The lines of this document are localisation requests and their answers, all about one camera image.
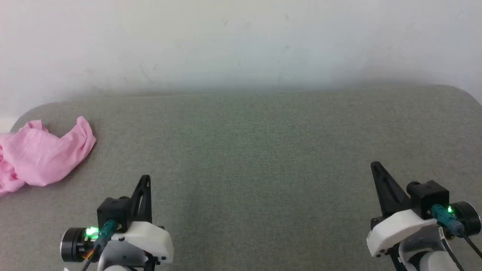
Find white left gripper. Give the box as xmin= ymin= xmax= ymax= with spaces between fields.
xmin=108 ymin=175 xmax=175 ymax=265

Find teal plug right camera cable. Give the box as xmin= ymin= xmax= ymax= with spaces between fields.
xmin=431 ymin=204 xmax=482 ymax=261

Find grey fabric sofa cushion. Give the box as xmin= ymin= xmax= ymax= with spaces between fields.
xmin=0 ymin=85 xmax=482 ymax=271

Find pink cloth garment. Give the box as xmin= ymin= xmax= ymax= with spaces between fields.
xmin=0 ymin=116 xmax=97 ymax=197

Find teal plug camera cable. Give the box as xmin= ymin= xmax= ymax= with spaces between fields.
xmin=81 ymin=220 xmax=118 ymax=271
xmin=431 ymin=204 xmax=482 ymax=261

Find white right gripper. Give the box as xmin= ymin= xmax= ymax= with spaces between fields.
xmin=367 ymin=161 xmax=438 ymax=258

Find teal plug left camera cable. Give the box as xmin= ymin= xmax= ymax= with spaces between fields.
xmin=81 ymin=220 xmax=118 ymax=271

